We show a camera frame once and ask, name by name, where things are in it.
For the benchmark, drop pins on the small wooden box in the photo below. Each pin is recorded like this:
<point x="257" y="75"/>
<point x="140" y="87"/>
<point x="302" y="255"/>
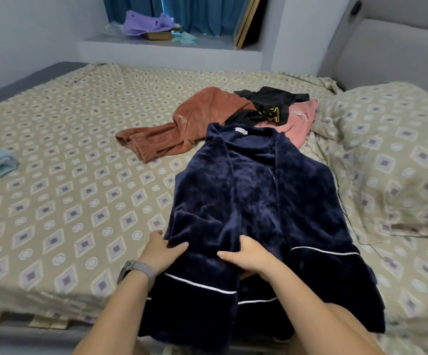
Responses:
<point x="159" y="36"/>

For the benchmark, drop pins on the teal small item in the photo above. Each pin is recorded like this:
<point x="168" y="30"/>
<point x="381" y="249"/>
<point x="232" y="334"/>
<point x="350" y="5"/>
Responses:
<point x="183" y="38"/>

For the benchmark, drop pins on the bed with patterned beige sheet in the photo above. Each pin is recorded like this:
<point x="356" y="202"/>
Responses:
<point x="58" y="188"/>

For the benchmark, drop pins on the person's left hand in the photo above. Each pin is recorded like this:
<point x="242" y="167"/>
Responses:
<point x="158" y="255"/>

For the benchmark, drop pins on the blue curtain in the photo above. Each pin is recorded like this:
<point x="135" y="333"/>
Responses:
<point x="192" y="12"/>

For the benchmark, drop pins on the rust brown garment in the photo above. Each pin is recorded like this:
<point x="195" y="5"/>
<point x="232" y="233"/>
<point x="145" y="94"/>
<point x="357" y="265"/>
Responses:
<point x="184" y="122"/>

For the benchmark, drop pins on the pink shirt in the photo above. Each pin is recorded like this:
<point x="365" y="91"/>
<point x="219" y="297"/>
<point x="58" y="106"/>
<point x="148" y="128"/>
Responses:
<point x="295" y="122"/>

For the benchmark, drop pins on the person's left forearm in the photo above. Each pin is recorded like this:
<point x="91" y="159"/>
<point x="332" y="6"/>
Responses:
<point x="114" y="318"/>

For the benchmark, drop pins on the clear plastic bag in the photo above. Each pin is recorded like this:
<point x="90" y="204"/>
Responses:
<point x="112" y="29"/>

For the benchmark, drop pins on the navy velvet garment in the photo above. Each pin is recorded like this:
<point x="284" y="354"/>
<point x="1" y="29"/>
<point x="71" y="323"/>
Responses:
<point x="273" y="196"/>

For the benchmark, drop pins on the purple cloth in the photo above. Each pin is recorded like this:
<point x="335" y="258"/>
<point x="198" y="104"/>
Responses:
<point x="147" y="24"/>

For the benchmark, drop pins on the black garment yellow print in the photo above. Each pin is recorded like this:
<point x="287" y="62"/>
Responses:
<point x="273" y="103"/>

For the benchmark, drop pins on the leaning wooden picture frames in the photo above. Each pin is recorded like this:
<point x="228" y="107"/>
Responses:
<point x="247" y="20"/>

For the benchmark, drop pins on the person's right forearm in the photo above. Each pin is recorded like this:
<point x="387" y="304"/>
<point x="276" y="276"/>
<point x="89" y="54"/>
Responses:
<point x="317" y="318"/>

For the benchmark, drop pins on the patterned beige pillow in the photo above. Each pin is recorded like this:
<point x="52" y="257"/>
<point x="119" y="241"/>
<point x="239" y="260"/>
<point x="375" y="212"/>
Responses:
<point x="399" y="159"/>

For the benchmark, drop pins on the grey band wristwatch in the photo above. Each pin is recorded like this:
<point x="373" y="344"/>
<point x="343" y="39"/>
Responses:
<point x="136" y="270"/>

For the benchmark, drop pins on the grey upholstered headboard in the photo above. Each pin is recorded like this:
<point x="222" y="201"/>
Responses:
<point x="399" y="44"/>

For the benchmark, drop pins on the person's right hand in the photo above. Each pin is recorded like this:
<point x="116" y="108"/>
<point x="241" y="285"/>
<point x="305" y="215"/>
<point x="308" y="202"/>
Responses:
<point x="251" y="256"/>

